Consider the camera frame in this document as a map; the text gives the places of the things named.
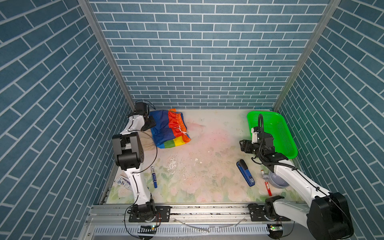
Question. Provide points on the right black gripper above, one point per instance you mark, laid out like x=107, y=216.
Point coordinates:
x=246, y=143

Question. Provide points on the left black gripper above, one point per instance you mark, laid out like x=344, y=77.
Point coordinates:
x=151, y=123

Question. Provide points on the multicolour shorts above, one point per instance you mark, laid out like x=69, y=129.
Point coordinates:
x=170, y=130

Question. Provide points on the green plastic basket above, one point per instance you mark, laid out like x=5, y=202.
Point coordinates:
x=275, y=125

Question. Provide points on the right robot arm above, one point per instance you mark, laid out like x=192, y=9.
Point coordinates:
x=325, y=214

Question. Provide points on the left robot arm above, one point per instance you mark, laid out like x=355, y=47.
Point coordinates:
x=129, y=156

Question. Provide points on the blue stapler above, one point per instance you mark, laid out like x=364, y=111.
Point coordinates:
x=243, y=168

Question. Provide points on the grey bowl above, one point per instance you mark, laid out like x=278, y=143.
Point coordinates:
x=277, y=181

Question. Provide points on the red marker pen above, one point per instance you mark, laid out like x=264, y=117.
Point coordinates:
x=264, y=176

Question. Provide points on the blue marker pen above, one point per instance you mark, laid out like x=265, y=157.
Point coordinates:
x=154, y=178

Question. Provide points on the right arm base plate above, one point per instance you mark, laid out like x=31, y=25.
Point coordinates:
x=257, y=214

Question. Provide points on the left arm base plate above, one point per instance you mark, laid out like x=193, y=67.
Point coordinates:
x=156, y=214

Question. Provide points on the white cable tie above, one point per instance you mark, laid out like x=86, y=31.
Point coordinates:
x=207, y=228

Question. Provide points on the aluminium front rail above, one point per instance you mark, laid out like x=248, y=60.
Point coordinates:
x=110, y=222

